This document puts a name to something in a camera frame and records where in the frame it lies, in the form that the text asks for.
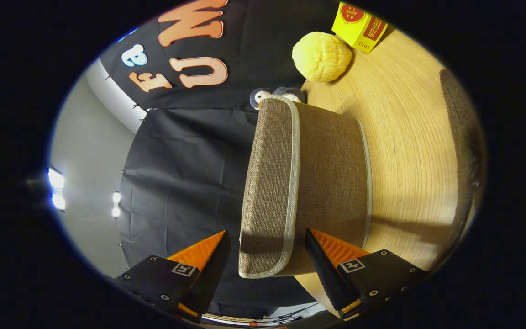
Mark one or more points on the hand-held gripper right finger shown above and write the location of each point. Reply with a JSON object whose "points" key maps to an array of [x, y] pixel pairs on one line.
{"points": [[327, 274]]}

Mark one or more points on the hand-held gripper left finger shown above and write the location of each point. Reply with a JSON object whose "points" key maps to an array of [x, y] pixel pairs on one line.
{"points": [[210, 278]]}

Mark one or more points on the brown fabric storage box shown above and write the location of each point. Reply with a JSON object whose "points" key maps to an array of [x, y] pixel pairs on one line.
{"points": [[327, 183]]}

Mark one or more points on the black backdrop cloth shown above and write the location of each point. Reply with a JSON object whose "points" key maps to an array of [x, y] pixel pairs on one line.
{"points": [[185, 173]]}

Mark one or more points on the ceiling light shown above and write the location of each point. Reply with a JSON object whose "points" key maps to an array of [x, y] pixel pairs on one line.
{"points": [[116, 204], [56, 189]]}

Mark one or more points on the penguin plush toy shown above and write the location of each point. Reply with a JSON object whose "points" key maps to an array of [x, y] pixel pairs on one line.
{"points": [[263, 96]]}

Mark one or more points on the yellow round plush bun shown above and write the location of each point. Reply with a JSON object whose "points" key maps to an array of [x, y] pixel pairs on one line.
{"points": [[321, 57]]}

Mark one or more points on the yellow book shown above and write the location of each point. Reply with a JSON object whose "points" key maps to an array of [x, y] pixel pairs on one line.
{"points": [[359, 25]]}

